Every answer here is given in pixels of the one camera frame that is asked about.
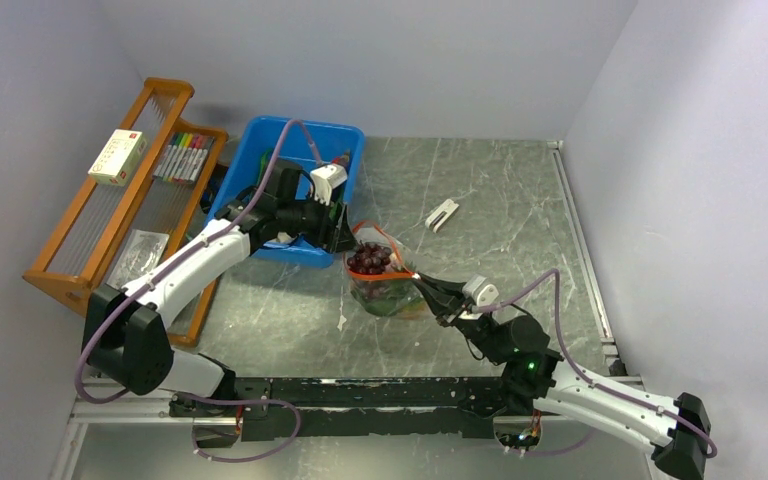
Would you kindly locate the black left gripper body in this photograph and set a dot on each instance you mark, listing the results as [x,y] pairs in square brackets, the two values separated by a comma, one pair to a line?
[310,220]

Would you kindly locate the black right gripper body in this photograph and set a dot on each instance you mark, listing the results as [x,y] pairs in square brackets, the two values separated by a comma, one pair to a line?
[479,333]

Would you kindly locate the dark toy grape bunch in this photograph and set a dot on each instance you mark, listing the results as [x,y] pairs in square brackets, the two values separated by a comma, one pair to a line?
[370,259]

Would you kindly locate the clear zip top bag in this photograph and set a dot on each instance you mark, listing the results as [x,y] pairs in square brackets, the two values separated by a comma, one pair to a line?
[396,281]

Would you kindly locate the orange toy pineapple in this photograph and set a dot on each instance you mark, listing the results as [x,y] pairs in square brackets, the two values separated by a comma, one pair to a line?
[405,307]

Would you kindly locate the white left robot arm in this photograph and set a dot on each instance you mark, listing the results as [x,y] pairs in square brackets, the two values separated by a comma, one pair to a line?
[125,333]

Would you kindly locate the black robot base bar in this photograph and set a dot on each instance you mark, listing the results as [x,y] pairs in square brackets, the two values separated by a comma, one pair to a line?
[271,408]

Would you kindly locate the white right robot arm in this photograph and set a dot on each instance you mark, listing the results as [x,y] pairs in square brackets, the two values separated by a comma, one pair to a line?
[675,432]

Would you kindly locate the long green toy bean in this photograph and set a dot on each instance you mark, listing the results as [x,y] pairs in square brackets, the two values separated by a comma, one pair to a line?
[265,162]

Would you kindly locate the purple toy eggplant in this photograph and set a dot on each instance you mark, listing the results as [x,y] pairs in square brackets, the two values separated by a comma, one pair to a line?
[343,160]

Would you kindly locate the white stapler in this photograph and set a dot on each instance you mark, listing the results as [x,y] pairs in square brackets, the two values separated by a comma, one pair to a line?
[440,215]

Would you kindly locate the blue plastic bin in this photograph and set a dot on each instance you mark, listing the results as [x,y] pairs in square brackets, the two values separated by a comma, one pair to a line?
[259,139]

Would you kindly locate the coloured marker set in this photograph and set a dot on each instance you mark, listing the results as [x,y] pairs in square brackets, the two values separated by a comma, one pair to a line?
[183,158]

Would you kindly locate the clear packaged item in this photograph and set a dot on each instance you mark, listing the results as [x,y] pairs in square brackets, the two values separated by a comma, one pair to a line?
[142,252]

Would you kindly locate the white cardboard box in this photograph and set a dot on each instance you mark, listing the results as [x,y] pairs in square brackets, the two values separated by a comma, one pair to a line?
[118,159]

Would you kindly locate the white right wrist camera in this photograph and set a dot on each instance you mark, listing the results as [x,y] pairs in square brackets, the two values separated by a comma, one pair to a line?
[480,291]

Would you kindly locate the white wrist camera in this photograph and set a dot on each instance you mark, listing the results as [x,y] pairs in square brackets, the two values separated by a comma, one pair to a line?
[325,180]
[480,291]

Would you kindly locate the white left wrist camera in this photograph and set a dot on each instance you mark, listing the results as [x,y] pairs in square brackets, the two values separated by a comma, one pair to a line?
[325,180]

